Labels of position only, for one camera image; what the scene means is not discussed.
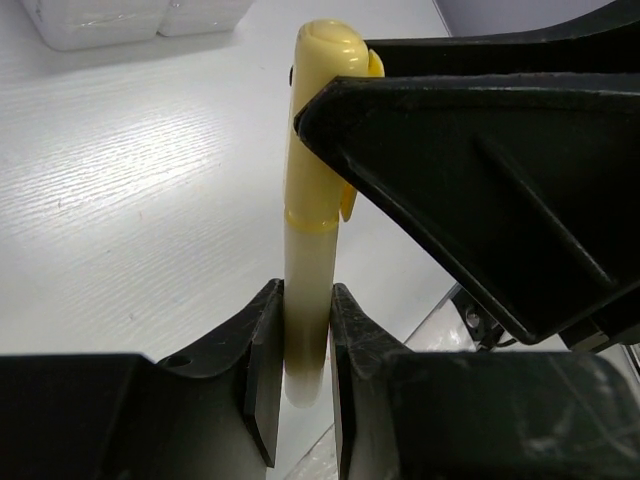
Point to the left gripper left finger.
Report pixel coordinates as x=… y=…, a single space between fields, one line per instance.
x=208 y=411

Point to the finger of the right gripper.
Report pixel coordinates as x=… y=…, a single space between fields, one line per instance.
x=604 y=41
x=524 y=188

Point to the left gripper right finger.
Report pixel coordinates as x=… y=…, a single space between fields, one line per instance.
x=401 y=414

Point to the cream glue stick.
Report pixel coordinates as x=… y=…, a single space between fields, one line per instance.
x=316 y=199

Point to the white organizer left column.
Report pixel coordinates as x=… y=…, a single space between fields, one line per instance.
x=67 y=25

